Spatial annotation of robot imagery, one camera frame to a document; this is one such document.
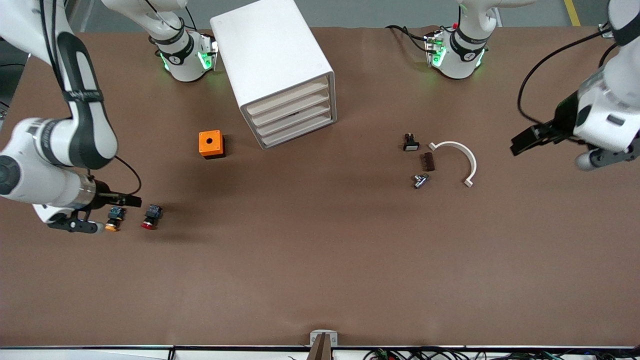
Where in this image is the red mushroom push button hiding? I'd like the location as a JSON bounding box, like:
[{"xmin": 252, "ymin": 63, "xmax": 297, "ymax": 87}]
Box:
[{"xmin": 140, "ymin": 203, "xmax": 164, "ymax": 231}]

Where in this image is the yellow mushroom push button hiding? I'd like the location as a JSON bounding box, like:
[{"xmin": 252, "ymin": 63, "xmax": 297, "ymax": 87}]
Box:
[{"xmin": 104, "ymin": 206, "xmax": 127, "ymax": 233}]

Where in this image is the long black left arm cable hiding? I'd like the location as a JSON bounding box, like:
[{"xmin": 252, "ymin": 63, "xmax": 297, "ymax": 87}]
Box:
[{"xmin": 516, "ymin": 27, "xmax": 616, "ymax": 126}]

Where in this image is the white curved plastic bracket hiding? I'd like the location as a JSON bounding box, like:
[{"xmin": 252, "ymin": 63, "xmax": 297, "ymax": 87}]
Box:
[{"xmin": 428, "ymin": 141, "xmax": 478, "ymax": 188}]

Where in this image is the short black left arm cable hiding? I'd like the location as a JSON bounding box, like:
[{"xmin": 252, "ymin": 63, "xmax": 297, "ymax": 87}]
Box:
[{"xmin": 598, "ymin": 42, "xmax": 621, "ymax": 69}]

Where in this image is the orange button enclosure box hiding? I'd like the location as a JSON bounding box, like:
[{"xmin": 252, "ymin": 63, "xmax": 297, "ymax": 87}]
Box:
[{"xmin": 198, "ymin": 130, "xmax": 227, "ymax": 160}]

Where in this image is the white table edge rail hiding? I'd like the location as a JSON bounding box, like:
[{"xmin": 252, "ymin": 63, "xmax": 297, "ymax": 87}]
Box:
[{"xmin": 0, "ymin": 345, "xmax": 640, "ymax": 360}]

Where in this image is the black base cable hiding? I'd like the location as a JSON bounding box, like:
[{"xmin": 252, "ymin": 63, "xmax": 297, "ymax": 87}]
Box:
[{"xmin": 384, "ymin": 24, "xmax": 434, "ymax": 54}]

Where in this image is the black cable bundle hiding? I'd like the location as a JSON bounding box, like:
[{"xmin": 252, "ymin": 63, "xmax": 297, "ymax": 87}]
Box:
[{"xmin": 364, "ymin": 348, "xmax": 640, "ymax": 360}]

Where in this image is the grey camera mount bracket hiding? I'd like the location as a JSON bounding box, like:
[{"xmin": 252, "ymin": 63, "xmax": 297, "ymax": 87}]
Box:
[{"xmin": 309, "ymin": 329, "xmax": 339, "ymax": 347}]

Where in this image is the brown camera mount pole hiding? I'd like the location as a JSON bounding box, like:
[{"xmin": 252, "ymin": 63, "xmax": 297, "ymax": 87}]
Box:
[{"xmin": 306, "ymin": 333, "xmax": 334, "ymax": 360}]

